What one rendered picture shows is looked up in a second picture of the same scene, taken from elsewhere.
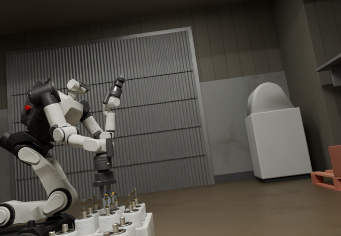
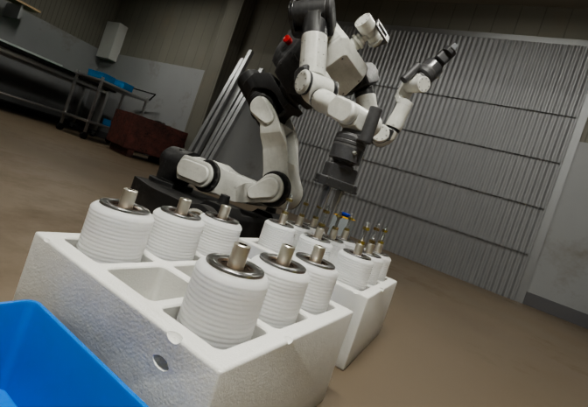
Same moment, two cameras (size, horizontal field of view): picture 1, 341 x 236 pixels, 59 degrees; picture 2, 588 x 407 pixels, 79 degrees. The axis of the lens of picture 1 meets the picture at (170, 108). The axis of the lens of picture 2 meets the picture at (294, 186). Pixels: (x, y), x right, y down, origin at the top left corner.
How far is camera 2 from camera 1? 0.65 m
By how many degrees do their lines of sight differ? 29
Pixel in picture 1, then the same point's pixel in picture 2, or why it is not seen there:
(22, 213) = (226, 184)
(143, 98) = (467, 132)
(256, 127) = not seen: outside the picture
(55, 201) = (266, 186)
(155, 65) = (511, 89)
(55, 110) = (316, 42)
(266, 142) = not seen: outside the picture
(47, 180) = (271, 155)
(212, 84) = not seen: outside the picture
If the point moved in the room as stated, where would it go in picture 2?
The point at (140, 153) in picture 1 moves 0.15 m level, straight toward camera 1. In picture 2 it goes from (427, 206) to (427, 205)
